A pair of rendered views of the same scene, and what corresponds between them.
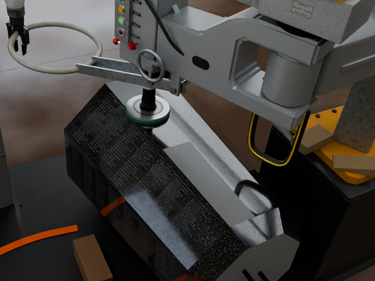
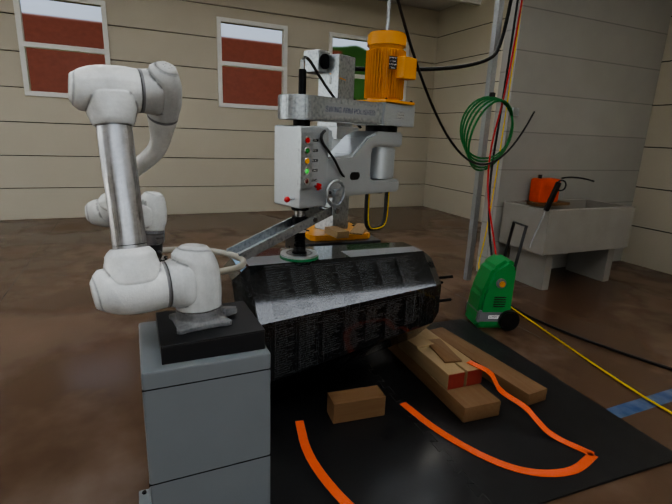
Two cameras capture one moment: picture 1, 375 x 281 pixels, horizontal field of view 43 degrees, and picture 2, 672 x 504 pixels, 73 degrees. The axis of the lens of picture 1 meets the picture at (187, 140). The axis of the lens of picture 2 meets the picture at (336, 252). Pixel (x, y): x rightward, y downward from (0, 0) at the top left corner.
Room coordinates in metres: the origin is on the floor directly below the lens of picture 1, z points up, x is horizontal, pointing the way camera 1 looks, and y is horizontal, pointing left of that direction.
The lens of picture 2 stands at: (1.16, 2.58, 1.51)
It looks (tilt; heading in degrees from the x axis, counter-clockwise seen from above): 15 degrees down; 283
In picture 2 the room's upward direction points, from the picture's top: 2 degrees clockwise
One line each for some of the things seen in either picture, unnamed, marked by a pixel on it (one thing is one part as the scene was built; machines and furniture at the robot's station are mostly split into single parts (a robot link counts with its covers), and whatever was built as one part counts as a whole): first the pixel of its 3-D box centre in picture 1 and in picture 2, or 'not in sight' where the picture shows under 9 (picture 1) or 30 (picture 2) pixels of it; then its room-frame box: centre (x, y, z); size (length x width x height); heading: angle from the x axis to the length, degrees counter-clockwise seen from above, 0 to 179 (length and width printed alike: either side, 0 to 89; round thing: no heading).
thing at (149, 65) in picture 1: (155, 62); (331, 192); (1.74, 0.17, 1.20); 0.15 x 0.10 x 0.15; 58
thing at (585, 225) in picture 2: not in sight; (563, 242); (-0.22, -2.80, 0.43); 1.30 x 0.62 x 0.86; 37
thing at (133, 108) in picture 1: (148, 107); (299, 253); (1.91, 0.21, 0.84); 0.21 x 0.21 x 0.01
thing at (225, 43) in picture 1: (227, 56); (352, 170); (1.69, -0.11, 1.30); 0.74 x 0.23 x 0.49; 58
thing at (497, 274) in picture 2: not in sight; (495, 274); (0.66, -1.21, 0.43); 0.35 x 0.35 x 0.87; 19
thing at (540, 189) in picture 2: not in sight; (548, 189); (0.00, -2.89, 1.00); 0.50 x 0.22 x 0.33; 37
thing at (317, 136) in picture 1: (312, 139); (336, 232); (1.88, -0.61, 0.81); 0.20 x 0.10 x 0.05; 132
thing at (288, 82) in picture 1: (291, 71); (379, 162); (1.56, -0.35, 1.34); 0.19 x 0.19 x 0.20
